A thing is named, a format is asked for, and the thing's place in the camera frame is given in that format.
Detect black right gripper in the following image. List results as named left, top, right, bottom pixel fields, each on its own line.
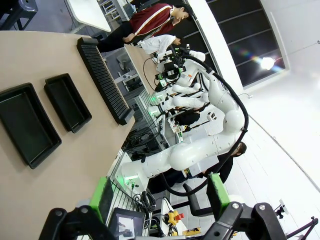
left=154, top=61, right=181, bottom=88

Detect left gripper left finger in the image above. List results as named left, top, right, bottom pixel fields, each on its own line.
left=37, top=176, right=118, bottom=240

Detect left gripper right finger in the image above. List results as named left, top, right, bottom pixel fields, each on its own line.
left=203, top=172, right=288, bottom=240

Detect black plastic ESD tray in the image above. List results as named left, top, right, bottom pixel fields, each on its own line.
left=43, top=72, right=93, bottom=134
left=0, top=82, right=63, bottom=170

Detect black office chair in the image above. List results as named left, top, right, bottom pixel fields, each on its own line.
left=182, top=183, right=213, bottom=217

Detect wooden background table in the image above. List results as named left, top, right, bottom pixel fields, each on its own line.
left=124, top=44, right=161, bottom=96

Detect person in black clothes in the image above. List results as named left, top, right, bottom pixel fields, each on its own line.
left=204, top=141, right=248, bottom=185

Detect black tablet screen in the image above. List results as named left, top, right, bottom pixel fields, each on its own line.
left=107, top=206, right=146, bottom=240

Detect person in white shirt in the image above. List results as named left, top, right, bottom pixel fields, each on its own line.
left=137, top=34, right=184, bottom=55

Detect yellow emergency stop button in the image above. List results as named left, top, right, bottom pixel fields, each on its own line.
left=166, top=210, right=185, bottom=226

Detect black slotted board rack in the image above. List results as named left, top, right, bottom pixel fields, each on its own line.
left=76, top=36, right=136, bottom=126

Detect person in maroon jacket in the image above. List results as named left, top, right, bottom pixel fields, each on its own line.
left=97, top=2, right=194, bottom=54

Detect white rounded table top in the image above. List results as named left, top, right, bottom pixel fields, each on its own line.
left=66, top=0, right=112, bottom=33

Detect bright ceiling lamp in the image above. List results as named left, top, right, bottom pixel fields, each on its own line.
left=259, top=56, right=276, bottom=71

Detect black cable bundle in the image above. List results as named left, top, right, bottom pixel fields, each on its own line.
left=122, top=128, right=162, bottom=157

